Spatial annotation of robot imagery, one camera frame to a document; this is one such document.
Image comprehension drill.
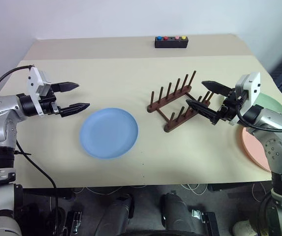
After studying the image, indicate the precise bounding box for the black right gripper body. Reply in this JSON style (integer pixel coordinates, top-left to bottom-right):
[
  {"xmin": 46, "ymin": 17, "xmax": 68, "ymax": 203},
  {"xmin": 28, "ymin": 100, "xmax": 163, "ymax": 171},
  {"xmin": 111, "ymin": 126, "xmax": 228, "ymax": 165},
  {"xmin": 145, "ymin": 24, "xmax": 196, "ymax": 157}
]
[{"xmin": 216, "ymin": 88, "xmax": 242, "ymax": 124}]

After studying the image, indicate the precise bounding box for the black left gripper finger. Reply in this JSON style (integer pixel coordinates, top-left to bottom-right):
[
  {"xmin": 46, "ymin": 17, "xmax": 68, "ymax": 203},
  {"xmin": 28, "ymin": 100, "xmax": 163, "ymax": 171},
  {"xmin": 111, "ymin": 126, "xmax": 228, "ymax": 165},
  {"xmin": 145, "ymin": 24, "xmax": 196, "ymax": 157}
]
[
  {"xmin": 53, "ymin": 82, "xmax": 80, "ymax": 93},
  {"xmin": 58, "ymin": 102, "xmax": 91, "ymax": 118}
]

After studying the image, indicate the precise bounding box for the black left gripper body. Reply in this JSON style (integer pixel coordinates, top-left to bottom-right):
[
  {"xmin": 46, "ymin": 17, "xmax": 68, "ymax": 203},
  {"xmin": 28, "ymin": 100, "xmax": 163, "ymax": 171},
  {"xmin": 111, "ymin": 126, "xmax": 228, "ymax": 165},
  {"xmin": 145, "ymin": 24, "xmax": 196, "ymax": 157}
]
[{"xmin": 38, "ymin": 83, "xmax": 63, "ymax": 118}]

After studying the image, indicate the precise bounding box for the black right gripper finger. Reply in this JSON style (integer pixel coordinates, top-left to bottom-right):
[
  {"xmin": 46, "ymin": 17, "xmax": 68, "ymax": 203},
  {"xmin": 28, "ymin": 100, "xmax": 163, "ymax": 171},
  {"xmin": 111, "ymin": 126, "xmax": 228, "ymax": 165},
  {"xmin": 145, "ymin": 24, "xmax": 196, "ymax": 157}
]
[
  {"xmin": 185, "ymin": 99, "xmax": 219, "ymax": 125},
  {"xmin": 201, "ymin": 80, "xmax": 233, "ymax": 96}
]

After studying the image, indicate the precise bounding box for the brown wooden dish rack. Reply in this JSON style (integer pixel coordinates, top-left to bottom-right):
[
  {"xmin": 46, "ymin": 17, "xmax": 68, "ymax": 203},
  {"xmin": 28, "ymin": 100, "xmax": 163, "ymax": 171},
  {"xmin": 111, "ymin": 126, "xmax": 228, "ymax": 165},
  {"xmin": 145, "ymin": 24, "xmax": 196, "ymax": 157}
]
[{"xmin": 147, "ymin": 70, "xmax": 212, "ymax": 133}]

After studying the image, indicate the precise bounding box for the green plate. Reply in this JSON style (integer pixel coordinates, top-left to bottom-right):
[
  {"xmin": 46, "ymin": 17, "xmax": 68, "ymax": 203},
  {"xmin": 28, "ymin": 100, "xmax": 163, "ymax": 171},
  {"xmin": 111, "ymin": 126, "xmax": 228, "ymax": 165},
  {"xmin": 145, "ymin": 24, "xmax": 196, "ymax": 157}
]
[{"xmin": 253, "ymin": 92, "xmax": 282, "ymax": 114}]

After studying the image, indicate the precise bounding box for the blue plate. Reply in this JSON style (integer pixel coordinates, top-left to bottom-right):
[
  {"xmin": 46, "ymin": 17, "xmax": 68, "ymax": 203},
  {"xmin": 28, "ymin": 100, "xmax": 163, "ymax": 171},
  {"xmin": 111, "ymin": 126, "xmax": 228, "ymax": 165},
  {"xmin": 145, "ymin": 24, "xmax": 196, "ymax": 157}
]
[{"xmin": 79, "ymin": 107, "xmax": 139, "ymax": 160}]

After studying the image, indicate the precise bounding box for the pink red plate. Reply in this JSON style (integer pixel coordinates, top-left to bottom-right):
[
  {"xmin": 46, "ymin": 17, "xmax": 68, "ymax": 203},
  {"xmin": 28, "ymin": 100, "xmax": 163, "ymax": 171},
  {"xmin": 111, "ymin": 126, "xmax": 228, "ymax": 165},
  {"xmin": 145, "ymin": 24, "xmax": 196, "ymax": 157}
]
[{"xmin": 241, "ymin": 127, "xmax": 272, "ymax": 172}]

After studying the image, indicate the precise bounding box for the black button box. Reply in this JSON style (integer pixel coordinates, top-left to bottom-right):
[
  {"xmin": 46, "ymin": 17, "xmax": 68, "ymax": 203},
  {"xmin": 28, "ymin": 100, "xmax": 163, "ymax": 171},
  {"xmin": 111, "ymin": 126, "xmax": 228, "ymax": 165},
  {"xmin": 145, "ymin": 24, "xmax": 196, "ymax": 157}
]
[{"xmin": 154, "ymin": 36, "xmax": 188, "ymax": 49}]

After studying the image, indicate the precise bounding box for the dark rounded leg shape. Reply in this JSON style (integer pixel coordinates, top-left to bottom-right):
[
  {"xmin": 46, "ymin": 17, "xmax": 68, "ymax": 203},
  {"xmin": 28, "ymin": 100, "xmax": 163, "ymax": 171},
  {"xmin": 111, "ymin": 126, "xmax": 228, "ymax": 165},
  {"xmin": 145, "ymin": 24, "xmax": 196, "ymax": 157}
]
[
  {"xmin": 94, "ymin": 193, "xmax": 135, "ymax": 236},
  {"xmin": 160, "ymin": 191, "xmax": 198, "ymax": 236}
]

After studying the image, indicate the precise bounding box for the white shoe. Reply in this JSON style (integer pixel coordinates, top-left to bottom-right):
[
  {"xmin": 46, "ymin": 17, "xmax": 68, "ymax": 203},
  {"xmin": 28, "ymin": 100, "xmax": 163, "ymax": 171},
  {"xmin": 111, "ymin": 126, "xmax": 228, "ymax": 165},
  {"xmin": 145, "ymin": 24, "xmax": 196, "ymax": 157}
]
[{"xmin": 233, "ymin": 220, "xmax": 257, "ymax": 236}]

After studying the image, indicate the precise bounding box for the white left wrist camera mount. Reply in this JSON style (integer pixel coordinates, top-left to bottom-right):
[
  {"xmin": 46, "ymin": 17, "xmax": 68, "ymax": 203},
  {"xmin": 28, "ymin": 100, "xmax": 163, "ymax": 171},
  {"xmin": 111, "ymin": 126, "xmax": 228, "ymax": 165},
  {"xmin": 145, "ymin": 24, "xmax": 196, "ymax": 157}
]
[{"xmin": 26, "ymin": 65, "xmax": 52, "ymax": 117}]

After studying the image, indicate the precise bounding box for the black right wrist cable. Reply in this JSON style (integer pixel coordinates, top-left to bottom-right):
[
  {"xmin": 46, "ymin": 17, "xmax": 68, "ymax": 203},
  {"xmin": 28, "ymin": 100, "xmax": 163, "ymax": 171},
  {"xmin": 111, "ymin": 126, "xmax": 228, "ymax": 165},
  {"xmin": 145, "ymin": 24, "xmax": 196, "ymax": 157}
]
[{"xmin": 236, "ymin": 97, "xmax": 282, "ymax": 135}]

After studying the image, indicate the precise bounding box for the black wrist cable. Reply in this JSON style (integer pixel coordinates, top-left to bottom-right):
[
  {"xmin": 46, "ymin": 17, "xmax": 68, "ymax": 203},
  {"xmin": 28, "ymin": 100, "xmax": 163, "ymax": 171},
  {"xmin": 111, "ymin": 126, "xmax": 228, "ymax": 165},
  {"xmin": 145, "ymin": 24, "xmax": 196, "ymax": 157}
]
[
  {"xmin": 0, "ymin": 64, "xmax": 34, "ymax": 100},
  {"xmin": 236, "ymin": 97, "xmax": 282, "ymax": 135}
]

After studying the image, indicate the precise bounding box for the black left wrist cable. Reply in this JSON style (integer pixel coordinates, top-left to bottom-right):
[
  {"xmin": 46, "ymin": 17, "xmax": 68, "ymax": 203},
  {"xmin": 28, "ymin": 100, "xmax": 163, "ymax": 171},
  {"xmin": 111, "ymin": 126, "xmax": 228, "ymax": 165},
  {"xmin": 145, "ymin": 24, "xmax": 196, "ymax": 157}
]
[{"xmin": 0, "ymin": 64, "xmax": 34, "ymax": 100}]

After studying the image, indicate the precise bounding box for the thin black body cable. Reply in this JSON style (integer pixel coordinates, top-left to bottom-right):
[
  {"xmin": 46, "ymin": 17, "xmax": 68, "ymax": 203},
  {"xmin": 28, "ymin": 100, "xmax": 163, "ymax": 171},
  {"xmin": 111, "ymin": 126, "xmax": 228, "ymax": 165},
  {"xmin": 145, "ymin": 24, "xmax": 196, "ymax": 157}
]
[{"xmin": 14, "ymin": 139, "xmax": 59, "ymax": 236}]

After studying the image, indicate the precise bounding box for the black table frame bar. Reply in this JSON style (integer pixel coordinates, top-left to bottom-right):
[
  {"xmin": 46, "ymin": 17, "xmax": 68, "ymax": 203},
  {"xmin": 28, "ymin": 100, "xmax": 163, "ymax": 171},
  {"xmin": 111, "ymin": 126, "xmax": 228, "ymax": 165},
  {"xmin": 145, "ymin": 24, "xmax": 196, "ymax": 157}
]
[
  {"xmin": 20, "ymin": 188, "xmax": 74, "ymax": 200},
  {"xmin": 208, "ymin": 183, "xmax": 254, "ymax": 193}
]

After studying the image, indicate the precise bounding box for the white floor cable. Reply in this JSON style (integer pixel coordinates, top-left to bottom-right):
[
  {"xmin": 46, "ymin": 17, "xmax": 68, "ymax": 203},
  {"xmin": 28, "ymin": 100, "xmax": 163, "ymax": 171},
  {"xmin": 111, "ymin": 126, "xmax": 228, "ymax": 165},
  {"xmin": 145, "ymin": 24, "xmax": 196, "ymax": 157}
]
[
  {"xmin": 182, "ymin": 183, "xmax": 208, "ymax": 197},
  {"xmin": 251, "ymin": 183, "xmax": 272, "ymax": 203}
]

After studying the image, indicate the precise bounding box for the black metal bracket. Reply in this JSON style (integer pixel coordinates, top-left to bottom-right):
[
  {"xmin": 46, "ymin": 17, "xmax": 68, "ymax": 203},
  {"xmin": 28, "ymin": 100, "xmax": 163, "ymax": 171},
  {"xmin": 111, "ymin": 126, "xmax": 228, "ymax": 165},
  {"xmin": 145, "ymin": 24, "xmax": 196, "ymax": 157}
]
[
  {"xmin": 66, "ymin": 210, "xmax": 84, "ymax": 234},
  {"xmin": 191, "ymin": 208, "xmax": 220, "ymax": 236}
]

